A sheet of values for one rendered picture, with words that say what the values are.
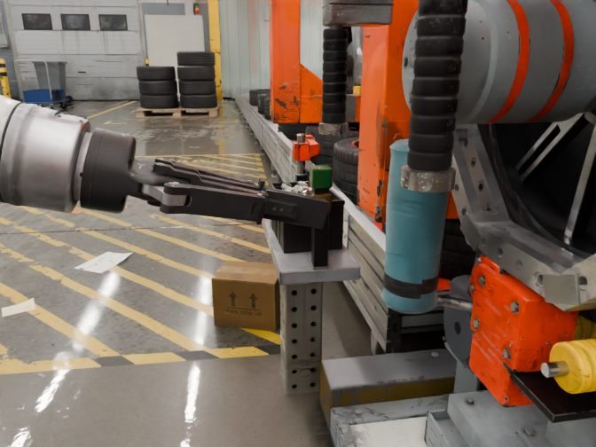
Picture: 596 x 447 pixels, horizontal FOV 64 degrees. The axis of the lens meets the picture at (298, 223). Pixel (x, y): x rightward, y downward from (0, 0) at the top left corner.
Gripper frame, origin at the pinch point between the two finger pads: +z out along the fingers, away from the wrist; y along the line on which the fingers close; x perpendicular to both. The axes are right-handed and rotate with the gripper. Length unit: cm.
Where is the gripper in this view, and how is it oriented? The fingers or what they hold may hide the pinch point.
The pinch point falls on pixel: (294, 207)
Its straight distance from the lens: 50.1
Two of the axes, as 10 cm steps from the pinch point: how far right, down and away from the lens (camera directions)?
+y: -2.4, -3.0, 9.2
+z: 9.4, 1.8, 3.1
